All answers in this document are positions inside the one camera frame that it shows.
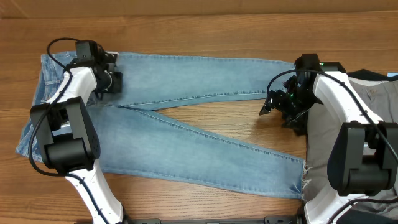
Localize light blue denim jeans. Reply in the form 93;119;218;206
15;50;307;200

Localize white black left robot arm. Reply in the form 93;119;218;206
28;40;129;223

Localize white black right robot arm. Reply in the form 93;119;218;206
259;54;397;223

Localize black garment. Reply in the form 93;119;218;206
347;69;397;82

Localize grey garment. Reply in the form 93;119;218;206
303;74;397;223

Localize light blue cloth corner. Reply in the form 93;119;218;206
387;72;398;77

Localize black table edge rail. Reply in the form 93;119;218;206
126;215;305;224

